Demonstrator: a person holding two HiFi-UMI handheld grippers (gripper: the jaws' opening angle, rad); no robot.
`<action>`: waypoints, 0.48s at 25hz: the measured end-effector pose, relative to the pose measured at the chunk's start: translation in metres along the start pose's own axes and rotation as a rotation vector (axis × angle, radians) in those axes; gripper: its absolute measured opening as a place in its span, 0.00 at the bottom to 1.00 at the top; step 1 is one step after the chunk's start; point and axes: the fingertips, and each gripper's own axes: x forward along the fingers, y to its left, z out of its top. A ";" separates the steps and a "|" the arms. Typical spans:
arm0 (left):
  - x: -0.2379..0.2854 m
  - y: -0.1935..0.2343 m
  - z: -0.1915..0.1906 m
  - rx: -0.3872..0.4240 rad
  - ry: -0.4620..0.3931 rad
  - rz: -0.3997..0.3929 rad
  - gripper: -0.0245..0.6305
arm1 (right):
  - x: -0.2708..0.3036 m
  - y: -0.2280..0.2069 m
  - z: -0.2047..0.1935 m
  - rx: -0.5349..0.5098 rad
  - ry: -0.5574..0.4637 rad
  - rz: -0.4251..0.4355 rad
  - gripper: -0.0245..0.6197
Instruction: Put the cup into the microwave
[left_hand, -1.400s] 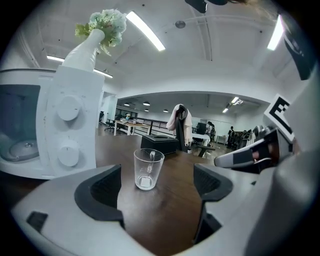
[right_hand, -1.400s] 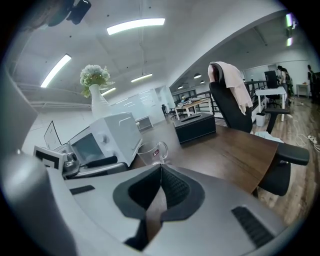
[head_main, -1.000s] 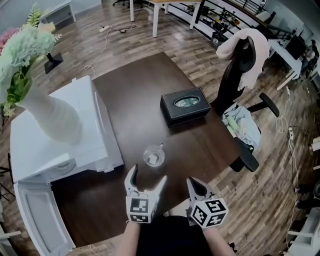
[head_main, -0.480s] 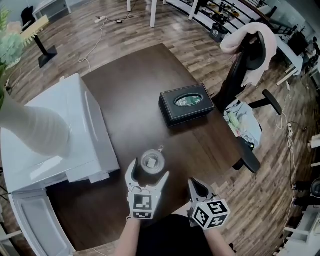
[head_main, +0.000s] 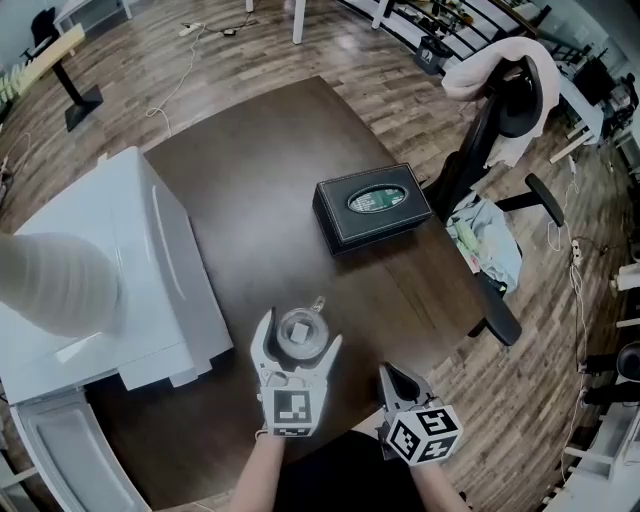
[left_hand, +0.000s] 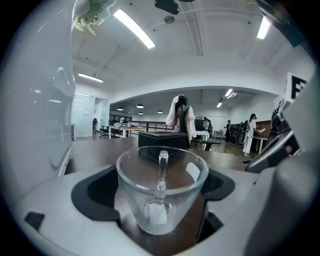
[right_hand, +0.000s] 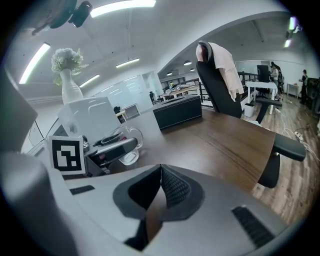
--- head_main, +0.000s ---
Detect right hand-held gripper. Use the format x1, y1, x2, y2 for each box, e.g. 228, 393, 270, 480
375, 363, 462, 470

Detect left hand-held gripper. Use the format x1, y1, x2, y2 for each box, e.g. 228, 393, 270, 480
249, 305, 345, 440

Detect clear glass cup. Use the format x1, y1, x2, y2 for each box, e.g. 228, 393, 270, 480
272, 294, 332, 362

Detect white microwave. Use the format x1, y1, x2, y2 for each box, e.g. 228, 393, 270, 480
0, 145, 236, 512

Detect person's right forearm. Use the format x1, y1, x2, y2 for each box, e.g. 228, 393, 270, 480
409, 458, 464, 512

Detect person's left forearm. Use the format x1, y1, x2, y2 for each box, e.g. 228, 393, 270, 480
228, 433, 290, 512

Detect person's black clothing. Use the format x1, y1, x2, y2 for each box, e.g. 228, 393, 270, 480
279, 428, 419, 512

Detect black tissue box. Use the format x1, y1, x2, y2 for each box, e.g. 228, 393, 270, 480
311, 161, 433, 258

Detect light blue cloth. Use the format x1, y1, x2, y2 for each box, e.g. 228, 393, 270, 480
446, 196, 525, 297

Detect white flower vase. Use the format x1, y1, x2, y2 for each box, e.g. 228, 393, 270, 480
0, 230, 127, 340

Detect black office chair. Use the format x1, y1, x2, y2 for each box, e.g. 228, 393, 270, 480
428, 53, 567, 349

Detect black bin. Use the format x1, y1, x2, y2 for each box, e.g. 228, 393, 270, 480
413, 33, 455, 77

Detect white desk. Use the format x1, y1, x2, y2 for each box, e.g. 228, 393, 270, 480
52, 0, 135, 32
558, 91, 607, 147

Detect white-legged wooden table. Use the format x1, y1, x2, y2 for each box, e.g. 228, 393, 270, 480
244, 0, 396, 46

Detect beige cloth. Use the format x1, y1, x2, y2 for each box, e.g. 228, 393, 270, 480
441, 36, 562, 167

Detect black monitor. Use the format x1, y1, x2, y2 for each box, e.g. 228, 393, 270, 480
573, 57, 617, 107

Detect black swivel chair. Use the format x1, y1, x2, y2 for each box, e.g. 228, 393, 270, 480
20, 6, 57, 64

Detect yellow pedestal table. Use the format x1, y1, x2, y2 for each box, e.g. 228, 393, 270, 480
18, 24, 105, 133

